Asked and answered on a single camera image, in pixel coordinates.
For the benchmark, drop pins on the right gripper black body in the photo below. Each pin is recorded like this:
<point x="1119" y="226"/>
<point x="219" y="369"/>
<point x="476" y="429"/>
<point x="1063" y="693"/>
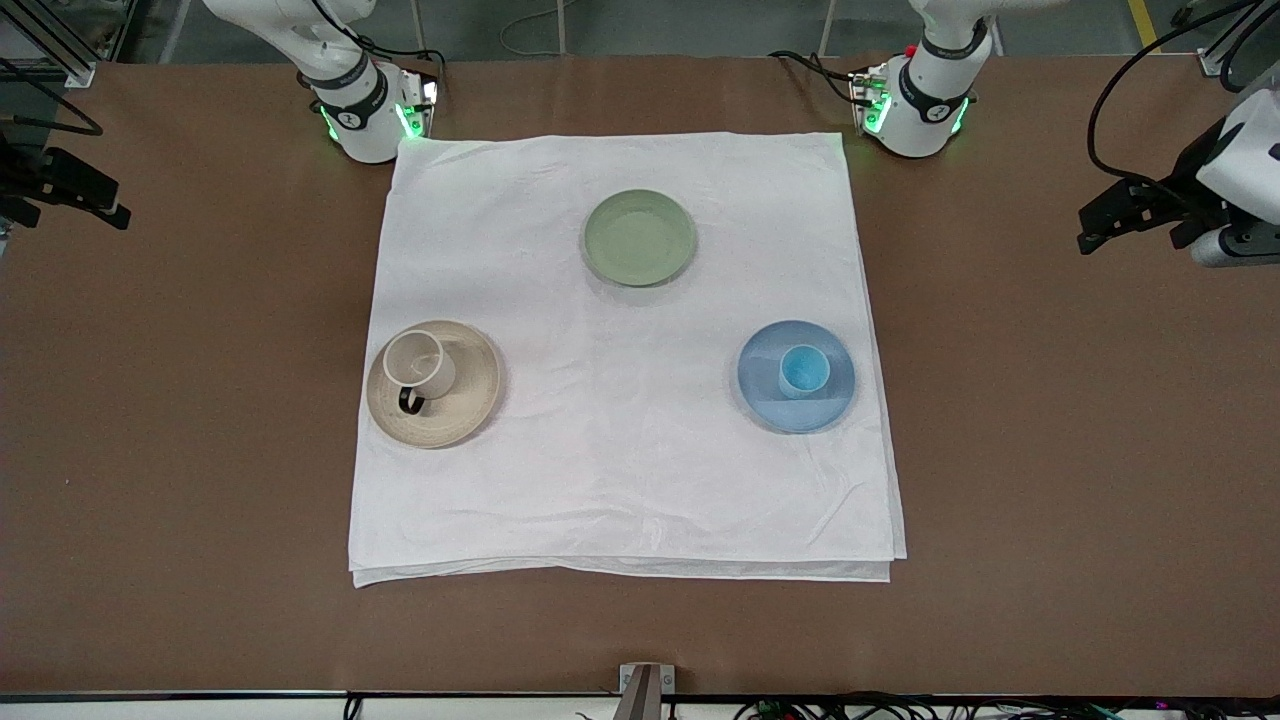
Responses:
<point x="22" y="170"/>

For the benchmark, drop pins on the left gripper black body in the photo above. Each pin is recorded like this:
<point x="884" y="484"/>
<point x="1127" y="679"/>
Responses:
<point x="1187" y="171"/>

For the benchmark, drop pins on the blue cup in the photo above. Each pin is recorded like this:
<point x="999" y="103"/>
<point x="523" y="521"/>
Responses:
<point x="804" y="372"/>

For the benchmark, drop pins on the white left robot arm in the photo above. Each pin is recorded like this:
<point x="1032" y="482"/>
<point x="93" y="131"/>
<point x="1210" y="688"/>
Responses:
<point x="925" y="110"/>

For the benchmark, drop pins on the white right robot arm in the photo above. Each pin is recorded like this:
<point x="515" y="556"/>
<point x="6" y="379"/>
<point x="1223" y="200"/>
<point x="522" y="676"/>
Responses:
<point x="360" y="120"/>

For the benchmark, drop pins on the blue round plate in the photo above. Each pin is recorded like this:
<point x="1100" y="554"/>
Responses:
<point x="765" y="390"/>

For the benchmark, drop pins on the beige gray round plate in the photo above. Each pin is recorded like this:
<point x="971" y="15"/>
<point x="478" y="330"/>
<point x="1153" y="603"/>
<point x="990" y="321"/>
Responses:
<point x="470" y="390"/>

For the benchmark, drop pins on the green round plate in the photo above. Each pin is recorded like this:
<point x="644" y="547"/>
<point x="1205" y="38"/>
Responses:
<point x="638" y="238"/>

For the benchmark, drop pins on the thin metal pole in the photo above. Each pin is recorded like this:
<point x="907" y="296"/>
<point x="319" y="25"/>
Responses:
<point x="828" y="25"/>
<point x="559" y="25"/>

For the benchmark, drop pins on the white table cloth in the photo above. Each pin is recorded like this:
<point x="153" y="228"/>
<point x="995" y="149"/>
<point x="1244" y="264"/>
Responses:
<point x="620" y="480"/>

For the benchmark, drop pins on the aluminium frame post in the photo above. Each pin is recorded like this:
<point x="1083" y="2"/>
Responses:
<point x="60" y="62"/>
<point x="1212" y="62"/>

